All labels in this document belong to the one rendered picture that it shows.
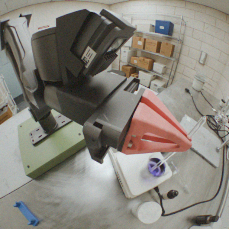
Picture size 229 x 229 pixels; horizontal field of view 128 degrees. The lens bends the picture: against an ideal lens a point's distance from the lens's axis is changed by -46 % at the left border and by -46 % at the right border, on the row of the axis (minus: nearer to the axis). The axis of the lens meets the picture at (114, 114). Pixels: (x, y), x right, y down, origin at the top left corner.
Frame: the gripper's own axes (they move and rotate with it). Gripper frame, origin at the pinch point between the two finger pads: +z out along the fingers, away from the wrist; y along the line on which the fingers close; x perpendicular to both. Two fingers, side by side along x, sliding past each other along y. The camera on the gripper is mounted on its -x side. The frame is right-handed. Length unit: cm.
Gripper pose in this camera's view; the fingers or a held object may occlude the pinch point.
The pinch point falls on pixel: (183, 143)
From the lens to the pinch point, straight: 12.9
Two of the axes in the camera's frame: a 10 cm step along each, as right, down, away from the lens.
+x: -0.7, 7.1, 7.0
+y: 4.5, -6.1, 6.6
